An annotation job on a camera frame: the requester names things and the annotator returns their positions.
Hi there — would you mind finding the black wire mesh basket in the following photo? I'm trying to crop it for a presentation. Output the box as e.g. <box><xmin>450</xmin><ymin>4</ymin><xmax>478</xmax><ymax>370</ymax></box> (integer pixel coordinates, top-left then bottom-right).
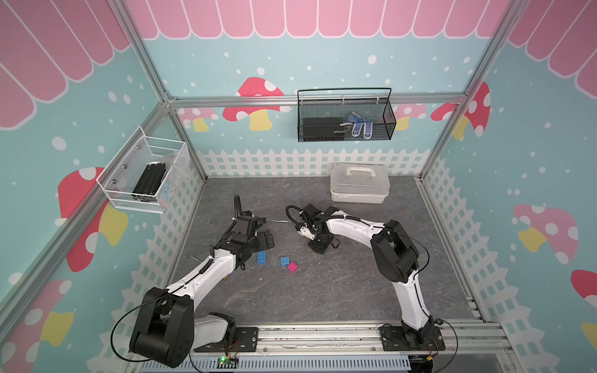
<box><xmin>296</xmin><ymin>87</ymin><xmax>396</xmax><ymax>142</ymax></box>

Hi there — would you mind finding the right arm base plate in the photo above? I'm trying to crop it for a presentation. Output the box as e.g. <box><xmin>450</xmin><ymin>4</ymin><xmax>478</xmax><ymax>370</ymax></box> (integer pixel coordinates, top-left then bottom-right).
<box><xmin>378</xmin><ymin>324</ymin><xmax>446</xmax><ymax>354</ymax></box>

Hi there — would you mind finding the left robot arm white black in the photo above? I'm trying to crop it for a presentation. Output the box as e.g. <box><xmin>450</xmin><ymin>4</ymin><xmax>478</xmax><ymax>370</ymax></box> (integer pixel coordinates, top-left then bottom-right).
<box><xmin>129</xmin><ymin>214</ymin><xmax>267</xmax><ymax>368</ymax></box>

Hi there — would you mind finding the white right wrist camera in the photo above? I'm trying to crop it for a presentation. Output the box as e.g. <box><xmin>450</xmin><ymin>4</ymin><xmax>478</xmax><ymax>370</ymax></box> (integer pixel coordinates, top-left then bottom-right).
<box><xmin>297</xmin><ymin>225</ymin><xmax>312</xmax><ymax>236</ymax></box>

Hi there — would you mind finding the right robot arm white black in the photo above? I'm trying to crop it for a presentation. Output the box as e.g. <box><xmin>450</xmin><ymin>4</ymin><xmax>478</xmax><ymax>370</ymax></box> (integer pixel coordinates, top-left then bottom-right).
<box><xmin>285</xmin><ymin>205</ymin><xmax>435</xmax><ymax>350</ymax></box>

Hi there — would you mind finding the white wire mesh basket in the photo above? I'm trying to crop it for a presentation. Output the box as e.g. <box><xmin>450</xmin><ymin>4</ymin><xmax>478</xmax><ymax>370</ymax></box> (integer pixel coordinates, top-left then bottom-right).
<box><xmin>96</xmin><ymin>128</ymin><xmax>191</xmax><ymax>214</ymax></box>

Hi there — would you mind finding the black box in white basket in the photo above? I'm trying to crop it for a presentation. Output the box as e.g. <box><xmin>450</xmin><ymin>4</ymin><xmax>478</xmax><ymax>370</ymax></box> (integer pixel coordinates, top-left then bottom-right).
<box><xmin>132</xmin><ymin>163</ymin><xmax>166</xmax><ymax>202</ymax></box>

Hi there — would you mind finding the pink lego brick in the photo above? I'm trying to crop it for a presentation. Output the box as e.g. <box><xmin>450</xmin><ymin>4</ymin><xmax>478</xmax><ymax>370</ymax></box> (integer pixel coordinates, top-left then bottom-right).
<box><xmin>286</xmin><ymin>262</ymin><xmax>299</xmax><ymax>273</ymax></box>

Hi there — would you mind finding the blue white item in basket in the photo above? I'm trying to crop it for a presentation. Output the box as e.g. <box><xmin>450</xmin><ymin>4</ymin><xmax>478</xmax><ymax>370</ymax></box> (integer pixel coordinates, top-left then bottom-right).
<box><xmin>340</xmin><ymin>112</ymin><xmax>374</xmax><ymax>140</ymax></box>

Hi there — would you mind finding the green lit circuit board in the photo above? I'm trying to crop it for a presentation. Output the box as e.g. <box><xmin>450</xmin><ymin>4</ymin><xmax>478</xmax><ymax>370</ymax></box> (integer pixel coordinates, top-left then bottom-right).
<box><xmin>216</xmin><ymin>356</ymin><xmax>239</xmax><ymax>370</ymax></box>

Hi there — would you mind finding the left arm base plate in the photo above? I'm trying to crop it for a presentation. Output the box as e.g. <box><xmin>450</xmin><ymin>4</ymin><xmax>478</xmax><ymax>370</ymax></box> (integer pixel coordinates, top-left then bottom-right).
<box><xmin>193</xmin><ymin>326</ymin><xmax>259</xmax><ymax>354</ymax></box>

